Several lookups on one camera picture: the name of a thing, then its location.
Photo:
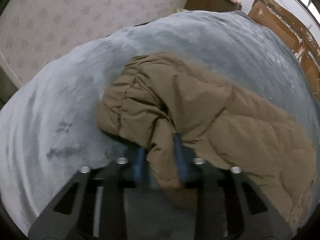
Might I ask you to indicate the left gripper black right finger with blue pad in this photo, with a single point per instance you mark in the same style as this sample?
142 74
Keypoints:
229 205

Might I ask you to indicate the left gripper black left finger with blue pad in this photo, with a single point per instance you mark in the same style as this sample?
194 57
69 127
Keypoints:
91 204

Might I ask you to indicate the brown puffer jacket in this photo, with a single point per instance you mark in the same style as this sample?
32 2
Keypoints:
160 95

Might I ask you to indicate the grey plush bed blanket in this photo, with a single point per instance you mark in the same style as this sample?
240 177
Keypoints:
49 127

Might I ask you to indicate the brown wooden headboard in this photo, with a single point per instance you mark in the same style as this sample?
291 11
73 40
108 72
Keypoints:
293 33

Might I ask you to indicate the brown wooden nightstand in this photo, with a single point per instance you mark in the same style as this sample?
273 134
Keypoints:
213 5

